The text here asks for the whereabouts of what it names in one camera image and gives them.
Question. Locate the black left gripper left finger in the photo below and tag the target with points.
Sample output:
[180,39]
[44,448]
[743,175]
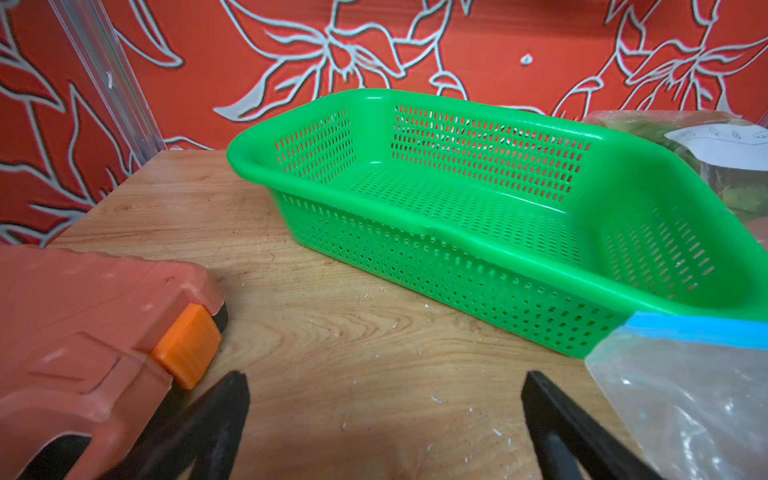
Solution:
[203,440]

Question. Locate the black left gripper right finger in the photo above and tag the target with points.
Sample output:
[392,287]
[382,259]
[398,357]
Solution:
[567,440]

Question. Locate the clear zip-top bag blue seal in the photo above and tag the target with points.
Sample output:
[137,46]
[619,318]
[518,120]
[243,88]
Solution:
[692,392]

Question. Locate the orange plastic tool case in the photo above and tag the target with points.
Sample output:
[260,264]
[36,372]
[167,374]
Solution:
[91,346]

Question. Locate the green perforated plastic basket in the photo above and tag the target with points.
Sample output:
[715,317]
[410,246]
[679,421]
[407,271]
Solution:
[550,229]

